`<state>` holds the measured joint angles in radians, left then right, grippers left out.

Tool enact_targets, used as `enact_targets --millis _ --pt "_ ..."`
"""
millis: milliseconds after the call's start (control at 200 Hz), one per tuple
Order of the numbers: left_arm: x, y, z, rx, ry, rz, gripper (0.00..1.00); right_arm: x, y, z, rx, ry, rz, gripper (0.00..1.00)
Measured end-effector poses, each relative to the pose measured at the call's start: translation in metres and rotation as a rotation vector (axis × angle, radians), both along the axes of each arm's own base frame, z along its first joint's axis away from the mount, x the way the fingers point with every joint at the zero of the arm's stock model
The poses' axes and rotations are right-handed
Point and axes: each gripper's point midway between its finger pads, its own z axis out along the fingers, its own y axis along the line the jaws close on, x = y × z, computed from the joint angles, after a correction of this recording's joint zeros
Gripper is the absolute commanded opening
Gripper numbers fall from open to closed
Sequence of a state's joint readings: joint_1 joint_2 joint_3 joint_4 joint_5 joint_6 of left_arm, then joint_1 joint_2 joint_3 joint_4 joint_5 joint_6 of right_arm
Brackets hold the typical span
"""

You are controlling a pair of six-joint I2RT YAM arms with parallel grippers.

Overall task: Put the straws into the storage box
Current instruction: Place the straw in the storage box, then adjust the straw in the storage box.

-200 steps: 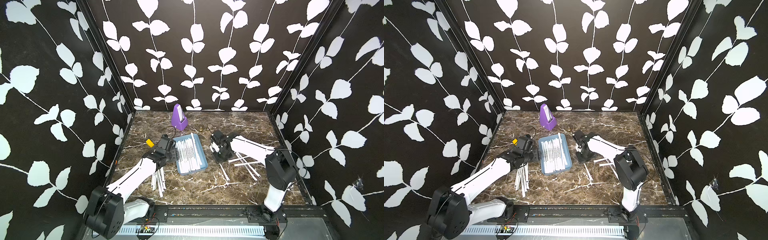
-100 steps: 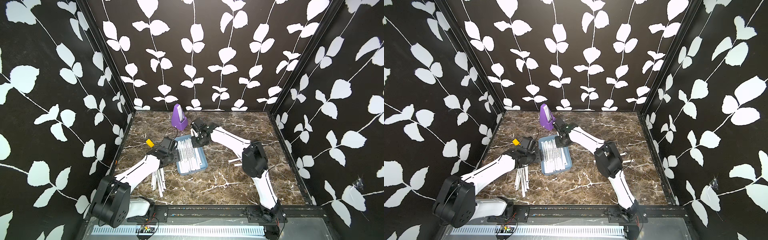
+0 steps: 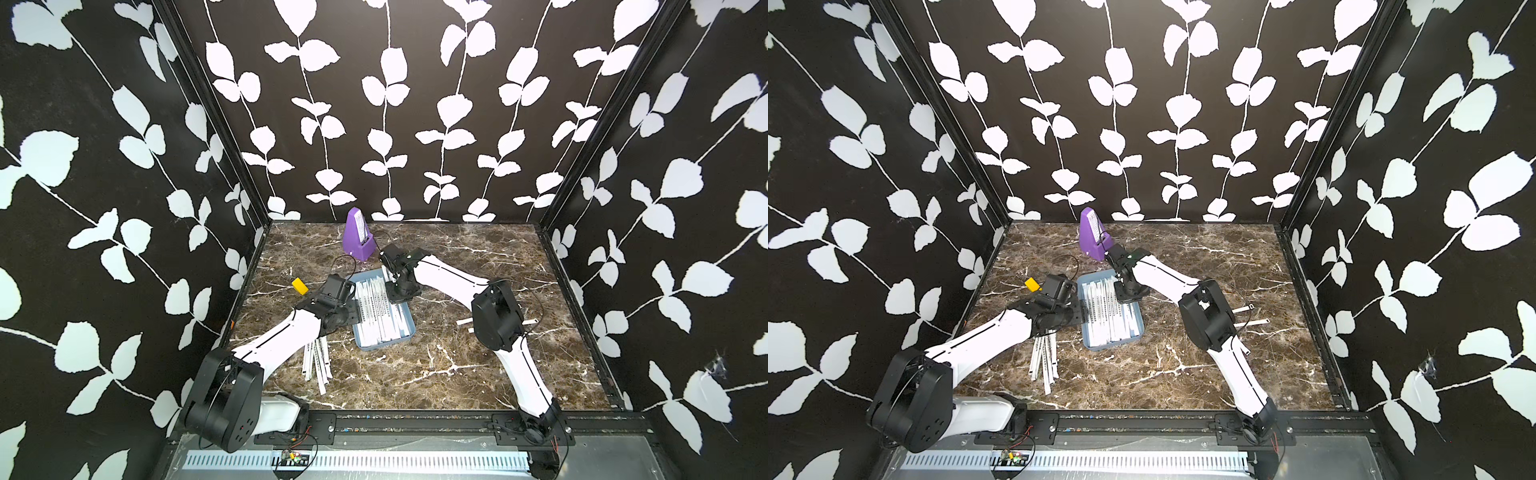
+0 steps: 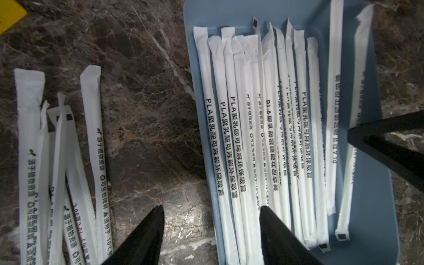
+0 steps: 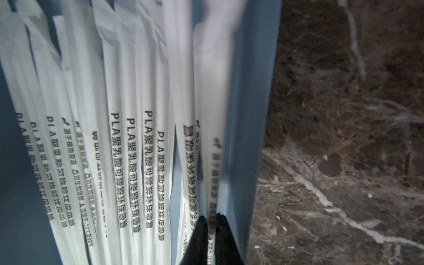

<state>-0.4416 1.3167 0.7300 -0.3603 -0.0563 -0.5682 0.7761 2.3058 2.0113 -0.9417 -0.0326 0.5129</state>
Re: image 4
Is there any yellow block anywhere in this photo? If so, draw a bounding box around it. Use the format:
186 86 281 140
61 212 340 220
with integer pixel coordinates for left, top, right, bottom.
0 0 28 34

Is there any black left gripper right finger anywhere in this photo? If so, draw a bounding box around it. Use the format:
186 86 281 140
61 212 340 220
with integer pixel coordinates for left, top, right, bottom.
259 206 320 265

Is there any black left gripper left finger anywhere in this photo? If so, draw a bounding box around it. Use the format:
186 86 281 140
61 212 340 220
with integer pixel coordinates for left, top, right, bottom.
104 205 165 265

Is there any blue plastic storage box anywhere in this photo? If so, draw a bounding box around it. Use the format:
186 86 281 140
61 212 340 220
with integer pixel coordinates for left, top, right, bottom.
183 1 400 265

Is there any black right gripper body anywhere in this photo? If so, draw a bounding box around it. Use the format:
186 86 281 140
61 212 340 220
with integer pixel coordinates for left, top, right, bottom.
347 111 424 192

